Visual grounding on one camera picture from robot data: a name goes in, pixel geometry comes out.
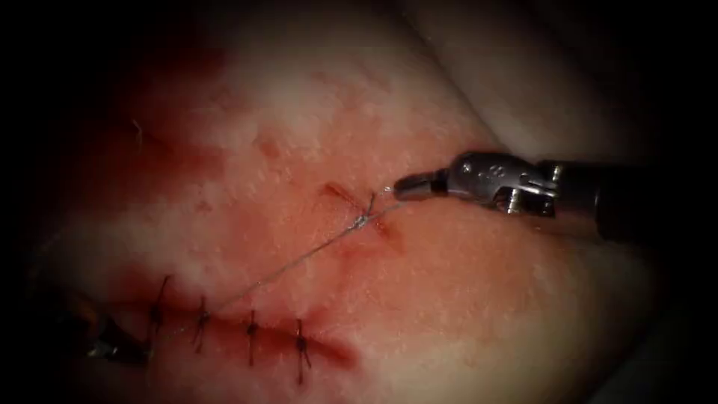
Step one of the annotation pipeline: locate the right arm needle driver jaw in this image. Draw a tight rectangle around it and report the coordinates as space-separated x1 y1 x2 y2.
393 168 451 203

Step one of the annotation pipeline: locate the left arm needle driver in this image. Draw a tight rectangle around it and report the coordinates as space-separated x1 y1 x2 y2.
60 302 114 361

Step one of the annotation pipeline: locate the right arm needle driver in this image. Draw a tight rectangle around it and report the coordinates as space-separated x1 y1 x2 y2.
446 151 560 218

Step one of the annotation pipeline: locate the left arm needle driver jaw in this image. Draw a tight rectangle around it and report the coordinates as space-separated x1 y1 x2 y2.
102 317 153 367

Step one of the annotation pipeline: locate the blue thread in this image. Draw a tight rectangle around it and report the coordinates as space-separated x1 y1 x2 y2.
151 185 408 352

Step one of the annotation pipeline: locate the tissue pad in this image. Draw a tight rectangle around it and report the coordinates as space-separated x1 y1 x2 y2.
16 0 691 404

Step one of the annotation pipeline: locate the black stitching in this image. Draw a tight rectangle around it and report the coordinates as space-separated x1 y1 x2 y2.
144 275 313 387

